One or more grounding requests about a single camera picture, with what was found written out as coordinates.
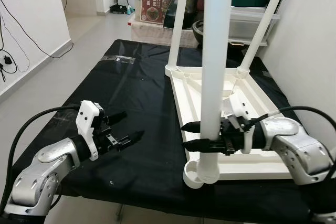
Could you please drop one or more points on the metal folding table frame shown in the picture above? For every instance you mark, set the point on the metal folding table frame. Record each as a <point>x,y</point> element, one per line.
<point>120,211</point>

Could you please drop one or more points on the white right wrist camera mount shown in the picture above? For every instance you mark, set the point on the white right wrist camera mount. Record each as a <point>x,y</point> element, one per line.
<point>240,113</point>

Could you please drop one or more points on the clear plastic storage container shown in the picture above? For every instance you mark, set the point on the clear plastic storage container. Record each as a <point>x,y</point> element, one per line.
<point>252,24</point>

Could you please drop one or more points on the white plastic table leg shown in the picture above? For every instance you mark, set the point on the white plastic table leg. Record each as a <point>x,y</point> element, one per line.
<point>177,24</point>
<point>262,24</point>
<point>215,66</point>

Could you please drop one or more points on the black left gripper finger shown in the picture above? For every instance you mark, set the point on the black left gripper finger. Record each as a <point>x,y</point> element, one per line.
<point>130,139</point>
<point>116,116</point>

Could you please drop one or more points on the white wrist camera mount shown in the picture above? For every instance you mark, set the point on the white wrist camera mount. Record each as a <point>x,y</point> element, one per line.
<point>240,113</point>
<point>88,124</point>

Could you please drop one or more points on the black power adapter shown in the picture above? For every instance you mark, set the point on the black power adapter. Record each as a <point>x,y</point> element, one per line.
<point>7,60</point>

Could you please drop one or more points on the white plastic children table top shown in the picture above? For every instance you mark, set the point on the white plastic children table top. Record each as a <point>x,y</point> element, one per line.
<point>257,150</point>

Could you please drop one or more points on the black bag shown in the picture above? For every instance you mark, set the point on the black bag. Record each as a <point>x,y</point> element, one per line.
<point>191,3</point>

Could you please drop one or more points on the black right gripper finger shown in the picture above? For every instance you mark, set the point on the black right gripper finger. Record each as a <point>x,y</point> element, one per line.
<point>191,126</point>
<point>202,145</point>

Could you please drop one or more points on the clear tape strip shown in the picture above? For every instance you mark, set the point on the clear tape strip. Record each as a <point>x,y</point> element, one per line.
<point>118,59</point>

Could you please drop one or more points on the beige cloth covered bench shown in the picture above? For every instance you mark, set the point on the beige cloth covered bench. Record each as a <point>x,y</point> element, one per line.
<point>152,32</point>

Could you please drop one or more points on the black tablecloth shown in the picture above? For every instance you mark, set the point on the black tablecloth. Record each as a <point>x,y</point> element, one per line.
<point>131,129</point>

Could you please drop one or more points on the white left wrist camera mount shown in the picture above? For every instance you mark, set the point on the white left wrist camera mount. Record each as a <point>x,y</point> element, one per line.
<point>88,124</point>

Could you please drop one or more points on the black wok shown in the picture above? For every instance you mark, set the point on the black wok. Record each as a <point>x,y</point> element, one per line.
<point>198,35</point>

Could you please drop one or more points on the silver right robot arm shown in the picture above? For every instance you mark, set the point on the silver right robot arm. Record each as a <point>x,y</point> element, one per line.
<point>299,150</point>

